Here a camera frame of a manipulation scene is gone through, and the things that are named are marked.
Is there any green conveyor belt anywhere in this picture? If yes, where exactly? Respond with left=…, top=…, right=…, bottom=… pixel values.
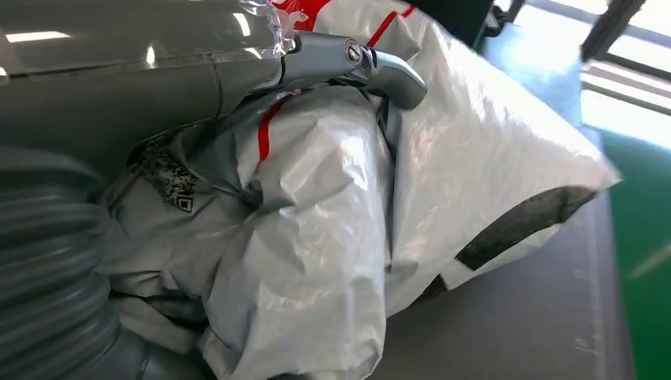
left=600, top=128, right=671, bottom=380

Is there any dark window frame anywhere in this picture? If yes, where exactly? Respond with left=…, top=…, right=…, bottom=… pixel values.
left=492, top=0, right=671, bottom=117

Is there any white red-print courier package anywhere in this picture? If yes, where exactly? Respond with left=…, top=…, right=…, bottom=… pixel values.
left=97, top=0, right=623, bottom=380

